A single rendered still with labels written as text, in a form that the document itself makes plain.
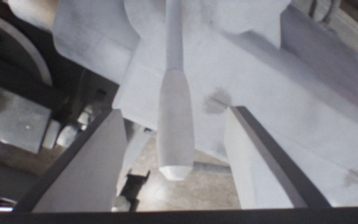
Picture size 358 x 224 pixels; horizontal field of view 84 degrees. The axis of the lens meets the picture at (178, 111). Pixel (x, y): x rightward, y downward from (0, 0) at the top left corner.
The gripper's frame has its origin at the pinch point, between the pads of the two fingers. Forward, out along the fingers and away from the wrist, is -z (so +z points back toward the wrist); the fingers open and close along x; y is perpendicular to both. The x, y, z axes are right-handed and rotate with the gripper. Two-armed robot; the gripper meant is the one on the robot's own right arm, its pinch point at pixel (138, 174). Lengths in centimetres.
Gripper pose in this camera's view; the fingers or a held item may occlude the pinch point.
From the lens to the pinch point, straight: 117.3
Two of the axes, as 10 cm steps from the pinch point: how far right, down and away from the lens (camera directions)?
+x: 9.8, 0.5, -1.7
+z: -1.7, 4.6, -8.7
